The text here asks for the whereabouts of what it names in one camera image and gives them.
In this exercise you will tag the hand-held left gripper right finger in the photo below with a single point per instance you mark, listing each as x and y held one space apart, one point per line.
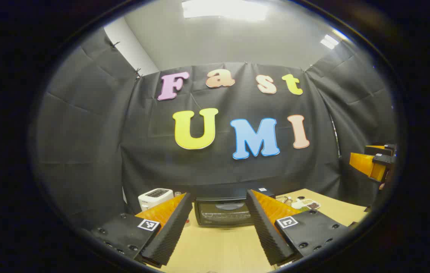
266 231

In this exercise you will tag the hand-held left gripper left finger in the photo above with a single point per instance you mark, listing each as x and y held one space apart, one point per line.
169 231

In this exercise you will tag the small ceiling light panel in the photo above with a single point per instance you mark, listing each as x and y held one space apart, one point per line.
329 41

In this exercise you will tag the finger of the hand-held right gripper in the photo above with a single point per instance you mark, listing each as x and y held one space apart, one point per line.
380 148
366 163

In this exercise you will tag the white divided dish of beans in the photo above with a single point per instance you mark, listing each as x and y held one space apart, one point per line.
307 205

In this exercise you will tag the black electric oven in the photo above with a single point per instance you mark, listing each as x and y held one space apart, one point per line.
222 214

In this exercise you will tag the white toaster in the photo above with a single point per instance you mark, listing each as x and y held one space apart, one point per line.
154 199

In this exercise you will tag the black backdrop cloth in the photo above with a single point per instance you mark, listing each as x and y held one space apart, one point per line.
214 167

